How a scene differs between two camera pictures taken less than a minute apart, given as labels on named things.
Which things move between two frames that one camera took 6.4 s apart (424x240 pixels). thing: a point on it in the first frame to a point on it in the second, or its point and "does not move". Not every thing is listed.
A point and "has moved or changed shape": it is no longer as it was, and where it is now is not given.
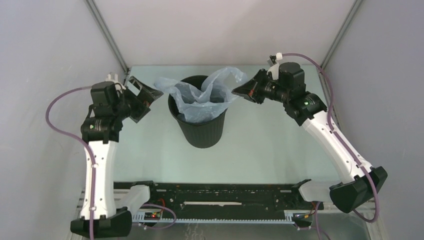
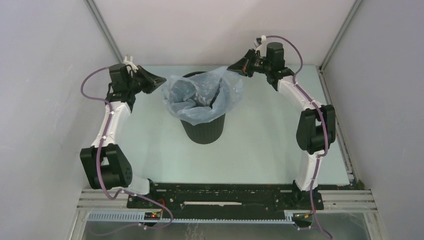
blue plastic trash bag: [206, 104] has moved or changed shape
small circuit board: [153, 215] does not move
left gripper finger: [142, 90] to [156, 81]
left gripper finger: [145, 109] to [149, 88]
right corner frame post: [353, 8] does not move
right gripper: [251, 90] to [244, 66]
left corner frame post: [100, 21] does not move
